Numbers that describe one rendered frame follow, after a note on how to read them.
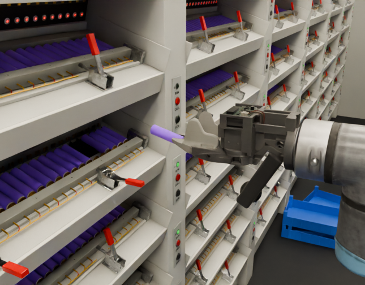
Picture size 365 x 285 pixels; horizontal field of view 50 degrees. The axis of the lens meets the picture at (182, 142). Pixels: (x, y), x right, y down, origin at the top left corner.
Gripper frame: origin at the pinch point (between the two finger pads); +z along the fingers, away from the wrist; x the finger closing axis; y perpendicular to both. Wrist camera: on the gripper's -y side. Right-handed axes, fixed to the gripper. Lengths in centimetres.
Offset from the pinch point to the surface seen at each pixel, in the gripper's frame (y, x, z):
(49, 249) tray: -11.8, 22.1, 12.0
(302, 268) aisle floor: -103, -109, -5
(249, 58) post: 2, -83, 16
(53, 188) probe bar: -5.3, 15.4, 16.6
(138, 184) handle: -7.0, 5.4, 6.3
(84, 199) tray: -8.8, 11.5, 13.7
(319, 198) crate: -102, -183, 0
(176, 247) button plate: -37.1, -17.5, 12.3
